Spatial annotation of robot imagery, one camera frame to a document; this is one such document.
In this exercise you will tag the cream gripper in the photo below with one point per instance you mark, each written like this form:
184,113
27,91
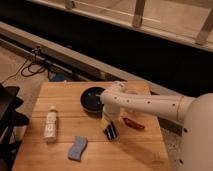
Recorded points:
104,123

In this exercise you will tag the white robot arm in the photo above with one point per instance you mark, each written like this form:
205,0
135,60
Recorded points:
194,114

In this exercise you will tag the dark blue ceramic bowl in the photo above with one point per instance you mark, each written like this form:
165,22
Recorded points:
90,100

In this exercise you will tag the red chili pepper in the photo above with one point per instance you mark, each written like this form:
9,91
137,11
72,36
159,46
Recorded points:
133,124

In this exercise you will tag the blue sponge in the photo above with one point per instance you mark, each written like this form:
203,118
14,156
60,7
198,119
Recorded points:
77,149

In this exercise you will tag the white tube bottle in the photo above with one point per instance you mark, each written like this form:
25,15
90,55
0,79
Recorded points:
51,125

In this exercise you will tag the blue object on floor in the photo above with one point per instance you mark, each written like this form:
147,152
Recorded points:
59,77

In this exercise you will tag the black chair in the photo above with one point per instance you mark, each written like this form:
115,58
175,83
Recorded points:
9,118

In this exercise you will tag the metal rail beam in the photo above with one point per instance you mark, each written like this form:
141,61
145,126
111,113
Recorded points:
119,54

